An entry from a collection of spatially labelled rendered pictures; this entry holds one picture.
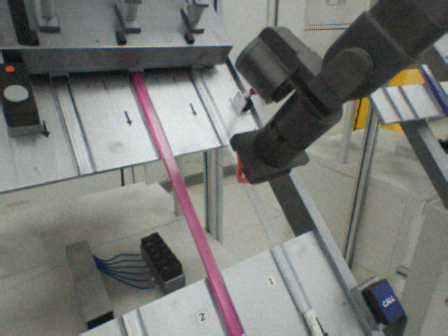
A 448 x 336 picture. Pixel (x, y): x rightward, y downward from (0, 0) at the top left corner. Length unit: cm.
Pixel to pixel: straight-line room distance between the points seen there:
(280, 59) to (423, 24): 13
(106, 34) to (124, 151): 17
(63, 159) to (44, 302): 43
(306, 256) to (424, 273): 36
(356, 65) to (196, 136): 29
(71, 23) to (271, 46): 29
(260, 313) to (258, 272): 5
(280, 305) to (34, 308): 53
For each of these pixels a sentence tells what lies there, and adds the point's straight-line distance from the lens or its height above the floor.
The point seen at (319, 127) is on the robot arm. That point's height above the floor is 105.
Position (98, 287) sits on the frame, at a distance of 73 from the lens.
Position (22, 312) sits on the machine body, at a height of 62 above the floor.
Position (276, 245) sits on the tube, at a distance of 47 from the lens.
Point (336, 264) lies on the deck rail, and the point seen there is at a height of 82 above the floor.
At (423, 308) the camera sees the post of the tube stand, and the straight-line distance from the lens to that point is 86.
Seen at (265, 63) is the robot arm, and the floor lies 111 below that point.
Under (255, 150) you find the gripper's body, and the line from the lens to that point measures 40.
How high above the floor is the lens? 114
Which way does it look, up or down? 23 degrees down
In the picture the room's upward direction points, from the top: straight up
